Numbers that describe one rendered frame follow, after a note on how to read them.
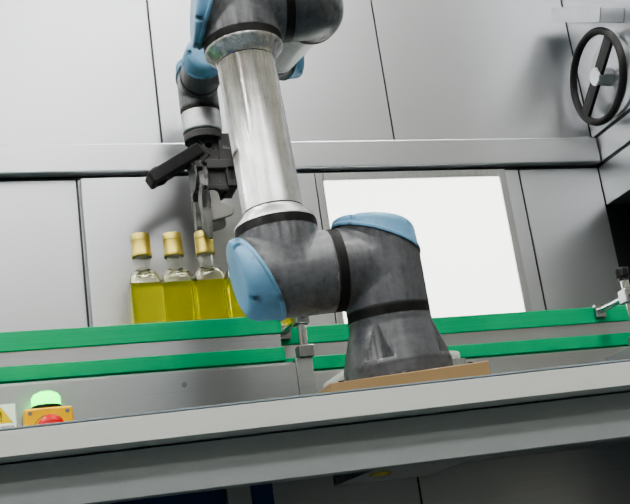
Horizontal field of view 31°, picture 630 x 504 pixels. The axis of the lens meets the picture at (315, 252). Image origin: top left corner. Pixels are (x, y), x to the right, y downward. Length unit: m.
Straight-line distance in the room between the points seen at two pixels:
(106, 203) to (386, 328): 0.84
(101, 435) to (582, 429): 0.63
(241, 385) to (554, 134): 1.08
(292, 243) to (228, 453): 0.29
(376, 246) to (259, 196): 0.17
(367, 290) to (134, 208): 0.78
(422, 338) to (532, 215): 1.03
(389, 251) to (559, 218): 1.04
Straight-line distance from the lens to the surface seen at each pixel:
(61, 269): 2.21
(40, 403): 1.78
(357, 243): 1.56
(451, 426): 1.54
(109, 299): 2.17
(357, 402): 1.47
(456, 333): 2.16
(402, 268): 1.57
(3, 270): 2.20
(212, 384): 1.87
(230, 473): 1.49
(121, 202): 2.23
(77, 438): 1.44
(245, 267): 1.52
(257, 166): 1.59
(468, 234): 2.42
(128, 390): 1.85
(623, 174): 2.58
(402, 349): 1.53
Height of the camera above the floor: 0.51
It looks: 16 degrees up
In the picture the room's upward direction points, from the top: 8 degrees counter-clockwise
